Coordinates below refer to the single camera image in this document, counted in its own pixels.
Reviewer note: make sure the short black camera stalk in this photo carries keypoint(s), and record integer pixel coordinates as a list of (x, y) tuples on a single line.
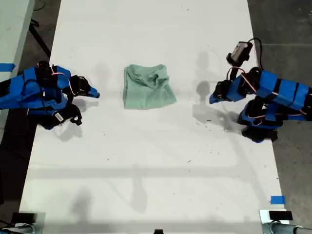
[(234, 72), (70, 101)]

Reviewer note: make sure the pale green T-shirt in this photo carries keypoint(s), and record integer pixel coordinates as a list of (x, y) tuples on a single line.
[(146, 95)]

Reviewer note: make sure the pale side table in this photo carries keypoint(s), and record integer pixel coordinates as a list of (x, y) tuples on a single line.
[(12, 29)]

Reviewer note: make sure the blue tape strip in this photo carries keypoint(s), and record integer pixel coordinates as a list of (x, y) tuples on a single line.
[(278, 200), (7, 67)]

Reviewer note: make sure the grey metal clamp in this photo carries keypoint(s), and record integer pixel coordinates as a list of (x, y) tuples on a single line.
[(22, 230), (282, 229)]

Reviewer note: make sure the black stand leg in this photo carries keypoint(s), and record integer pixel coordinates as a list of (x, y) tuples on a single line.
[(40, 40)]

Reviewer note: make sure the black camera box with label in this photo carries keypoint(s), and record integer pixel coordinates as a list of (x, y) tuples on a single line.
[(240, 52), (70, 114)]

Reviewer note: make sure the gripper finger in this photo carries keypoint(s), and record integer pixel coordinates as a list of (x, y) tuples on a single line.
[(215, 101), (89, 95), (214, 97), (94, 92)]

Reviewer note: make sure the small black box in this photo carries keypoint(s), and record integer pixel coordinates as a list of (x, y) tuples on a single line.
[(280, 215), (24, 217)]

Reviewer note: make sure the blue and black robot arm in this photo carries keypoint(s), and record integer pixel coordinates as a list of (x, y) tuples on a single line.
[(29, 90), (280, 90)]

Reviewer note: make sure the small black mount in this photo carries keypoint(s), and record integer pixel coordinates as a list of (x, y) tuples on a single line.
[(158, 231)]

